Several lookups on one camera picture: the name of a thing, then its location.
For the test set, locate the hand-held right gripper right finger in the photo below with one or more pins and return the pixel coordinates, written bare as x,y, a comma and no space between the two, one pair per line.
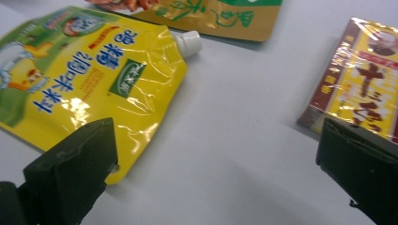
363,168

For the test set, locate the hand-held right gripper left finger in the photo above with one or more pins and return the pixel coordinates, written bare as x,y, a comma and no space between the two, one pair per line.
72,168

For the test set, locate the yellow spout pouch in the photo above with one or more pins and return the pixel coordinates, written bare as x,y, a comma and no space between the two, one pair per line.
94,78

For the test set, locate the gold green sauce packet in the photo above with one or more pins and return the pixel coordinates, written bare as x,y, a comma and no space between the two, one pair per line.
219,25

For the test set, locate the red yellow spice box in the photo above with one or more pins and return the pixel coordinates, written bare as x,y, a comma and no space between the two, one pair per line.
359,78

